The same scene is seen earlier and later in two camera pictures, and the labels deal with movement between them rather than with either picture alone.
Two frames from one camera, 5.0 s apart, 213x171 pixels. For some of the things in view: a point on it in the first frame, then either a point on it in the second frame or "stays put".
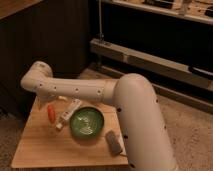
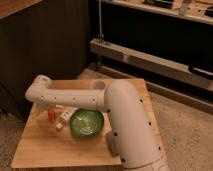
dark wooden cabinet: [55, 32] stays put
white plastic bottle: [74, 105] stays put
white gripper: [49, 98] to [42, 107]
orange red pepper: [51, 113] stays put
